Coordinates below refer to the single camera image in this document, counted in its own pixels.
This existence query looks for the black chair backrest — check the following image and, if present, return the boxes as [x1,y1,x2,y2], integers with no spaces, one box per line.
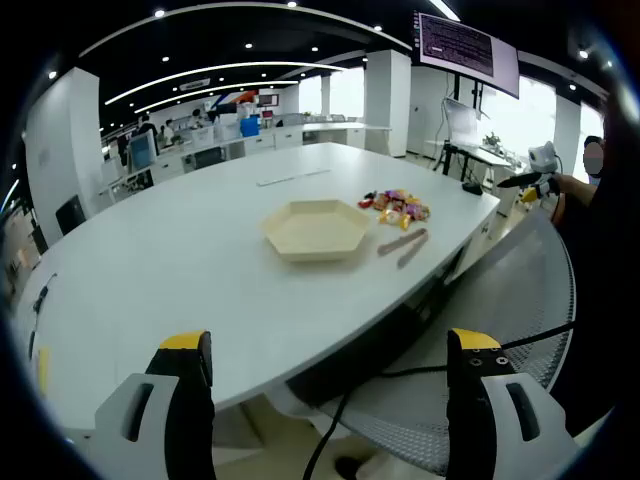
[54,194,89,236]

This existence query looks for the grey mesh office chair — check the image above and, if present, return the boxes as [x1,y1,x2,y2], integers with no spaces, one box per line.
[287,202,576,476]

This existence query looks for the person's black shirt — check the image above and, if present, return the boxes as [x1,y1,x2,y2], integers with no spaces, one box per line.
[562,174,636,436]

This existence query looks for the black frame standing desk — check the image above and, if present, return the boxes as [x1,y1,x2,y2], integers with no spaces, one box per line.
[424,139,514,184]

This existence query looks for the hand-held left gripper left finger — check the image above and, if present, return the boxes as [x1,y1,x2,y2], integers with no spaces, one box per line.
[94,329,217,480]

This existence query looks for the dusty pink food tongs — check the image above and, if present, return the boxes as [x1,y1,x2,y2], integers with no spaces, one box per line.
[377,227,430,269]

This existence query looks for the desktop computer monitor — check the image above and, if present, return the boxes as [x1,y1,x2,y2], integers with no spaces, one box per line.
[127,133,160,174]

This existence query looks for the large wall monitor screen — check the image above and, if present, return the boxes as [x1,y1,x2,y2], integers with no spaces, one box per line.
[412,10,520,100]

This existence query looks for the white cabinet desk row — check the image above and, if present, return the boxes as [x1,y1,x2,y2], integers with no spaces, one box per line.
[99,122,394,201]

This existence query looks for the beige hexagonal container tray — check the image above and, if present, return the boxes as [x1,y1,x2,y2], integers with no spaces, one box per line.
[258,198,372,264]

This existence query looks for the black cable tool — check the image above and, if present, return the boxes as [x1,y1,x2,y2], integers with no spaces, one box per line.
[32,272,59,314]

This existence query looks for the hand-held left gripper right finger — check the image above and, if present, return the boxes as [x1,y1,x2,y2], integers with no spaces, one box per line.
[446,327,581,480]

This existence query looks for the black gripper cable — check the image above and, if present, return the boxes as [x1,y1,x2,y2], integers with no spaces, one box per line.
[302,364,451,480]

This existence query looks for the pile of colourful snack packets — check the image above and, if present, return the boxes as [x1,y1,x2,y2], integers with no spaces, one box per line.
[357,188,431,230]

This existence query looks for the yellow flat sheet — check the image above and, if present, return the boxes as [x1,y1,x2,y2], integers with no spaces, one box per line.
[37,347,51,396]

